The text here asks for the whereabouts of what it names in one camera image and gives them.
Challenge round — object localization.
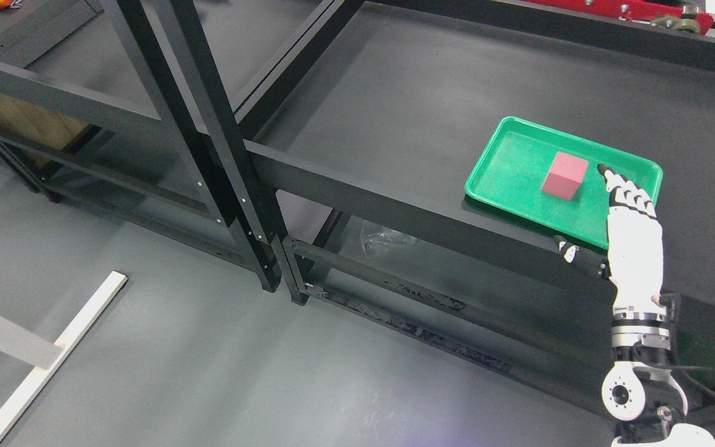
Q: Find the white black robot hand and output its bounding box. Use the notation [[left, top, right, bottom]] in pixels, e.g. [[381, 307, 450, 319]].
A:
[[554, 164, 668, 322]]

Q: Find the pink foam block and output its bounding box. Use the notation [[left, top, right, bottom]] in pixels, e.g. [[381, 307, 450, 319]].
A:
[[540, 151, 588, 201]]

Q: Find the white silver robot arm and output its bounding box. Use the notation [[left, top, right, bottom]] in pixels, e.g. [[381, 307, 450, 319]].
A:
[[601, 292, 715, 446]]

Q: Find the green plastic tray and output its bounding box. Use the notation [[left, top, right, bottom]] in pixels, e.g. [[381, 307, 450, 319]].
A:
[[464, 116, 663, 249]]

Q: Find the black metal shelf rack right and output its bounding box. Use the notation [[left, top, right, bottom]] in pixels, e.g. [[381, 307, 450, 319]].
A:
[[165, 0, 715, 429]]

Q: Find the black metal shelf rack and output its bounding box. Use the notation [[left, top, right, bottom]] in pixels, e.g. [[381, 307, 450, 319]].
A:
[[0, 1, 282, 292], [165, 0, 715, 429]]

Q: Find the black metal shelf rack left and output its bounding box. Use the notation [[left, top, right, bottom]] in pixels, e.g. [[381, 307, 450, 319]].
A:
[[0, 1, 282, 292]]

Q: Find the red metal machine bar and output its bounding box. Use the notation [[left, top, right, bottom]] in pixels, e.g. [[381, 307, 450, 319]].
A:
[[533, 1, 715, 35]]

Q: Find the clear plastic bag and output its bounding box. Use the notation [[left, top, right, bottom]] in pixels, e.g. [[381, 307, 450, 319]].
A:
[[360, 220, 419, 258]]

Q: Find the brown cardboard box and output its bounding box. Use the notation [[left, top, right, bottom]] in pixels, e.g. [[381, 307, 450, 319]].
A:
[[0, 93, 92, 151]]

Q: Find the white desk with leg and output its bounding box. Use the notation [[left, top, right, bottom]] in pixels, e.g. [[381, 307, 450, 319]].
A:
[[0, 271, 130, 445]]

